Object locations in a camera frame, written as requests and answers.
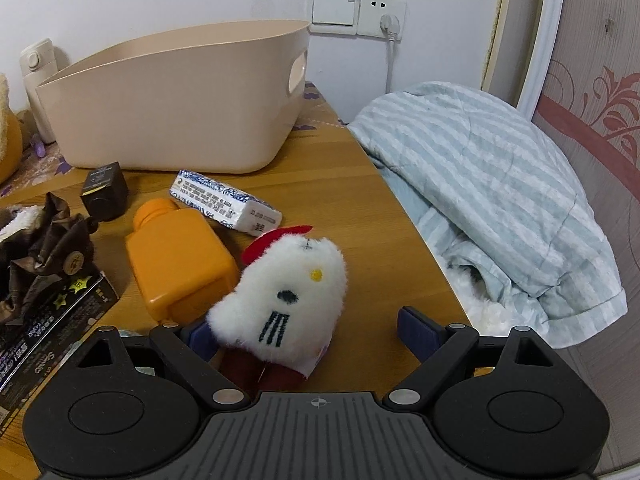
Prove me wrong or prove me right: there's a black printed packet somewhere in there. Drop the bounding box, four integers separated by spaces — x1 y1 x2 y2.
0 270 120 413

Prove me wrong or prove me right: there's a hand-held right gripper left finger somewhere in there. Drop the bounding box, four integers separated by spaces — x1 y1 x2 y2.
75 323 252 409

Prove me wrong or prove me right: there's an orange plastic bottle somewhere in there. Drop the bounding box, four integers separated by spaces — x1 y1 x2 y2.
125 198 241 324

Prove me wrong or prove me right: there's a floral bed headboard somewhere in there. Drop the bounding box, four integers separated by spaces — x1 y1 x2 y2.
482 0 640 356

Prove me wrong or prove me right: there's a white thermos bottle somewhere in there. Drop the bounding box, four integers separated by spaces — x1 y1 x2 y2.
20 38 64 144

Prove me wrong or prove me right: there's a small black box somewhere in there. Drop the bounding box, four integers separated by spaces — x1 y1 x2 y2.
81 161 130 222

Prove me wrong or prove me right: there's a white plug with cable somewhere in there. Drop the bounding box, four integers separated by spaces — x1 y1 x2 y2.
379 14 404 97

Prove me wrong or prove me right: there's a white wall switch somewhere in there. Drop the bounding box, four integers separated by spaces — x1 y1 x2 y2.
308 0 362 36

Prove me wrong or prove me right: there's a white plush toy red bow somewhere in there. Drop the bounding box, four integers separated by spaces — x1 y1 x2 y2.
187 225 349 392

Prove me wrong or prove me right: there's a white wall socket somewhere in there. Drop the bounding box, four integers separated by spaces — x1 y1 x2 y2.
357 0 407 39

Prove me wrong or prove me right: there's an orange white hamster plush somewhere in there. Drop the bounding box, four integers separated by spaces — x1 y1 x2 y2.
0 72 25 187

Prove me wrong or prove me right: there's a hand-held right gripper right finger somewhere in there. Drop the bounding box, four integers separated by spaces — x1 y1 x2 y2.
382 306 559 409

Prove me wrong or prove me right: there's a blue striped blanket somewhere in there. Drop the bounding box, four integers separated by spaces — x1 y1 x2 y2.
347 81 629 349

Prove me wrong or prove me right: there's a blue white tissue packet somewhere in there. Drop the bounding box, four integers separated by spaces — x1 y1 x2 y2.
169 170 284 237

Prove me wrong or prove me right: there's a beige plastic basket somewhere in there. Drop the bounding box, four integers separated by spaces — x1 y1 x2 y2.
35 20 311 175

